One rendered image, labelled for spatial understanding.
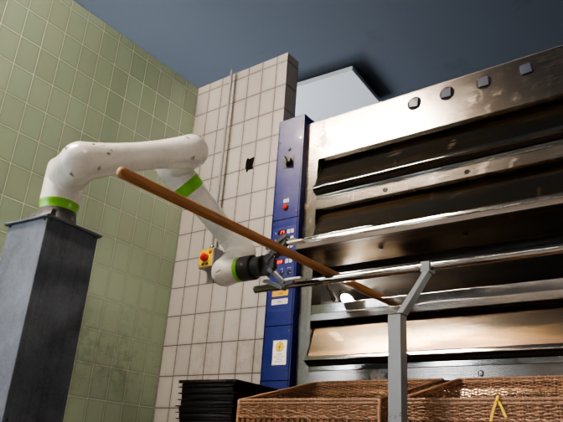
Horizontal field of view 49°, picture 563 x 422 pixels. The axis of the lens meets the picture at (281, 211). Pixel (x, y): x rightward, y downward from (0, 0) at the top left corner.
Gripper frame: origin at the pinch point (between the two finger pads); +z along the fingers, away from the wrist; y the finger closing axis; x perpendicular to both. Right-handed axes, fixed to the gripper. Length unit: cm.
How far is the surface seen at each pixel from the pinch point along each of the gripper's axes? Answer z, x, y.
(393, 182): 9, -52, -49
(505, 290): 52, -52, 3
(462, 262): 51, -15, 4
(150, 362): -121, -44, 24
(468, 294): 39, -52, 3
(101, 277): -121, -7, -10
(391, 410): 39, 8, 50
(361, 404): 23, -2, 48
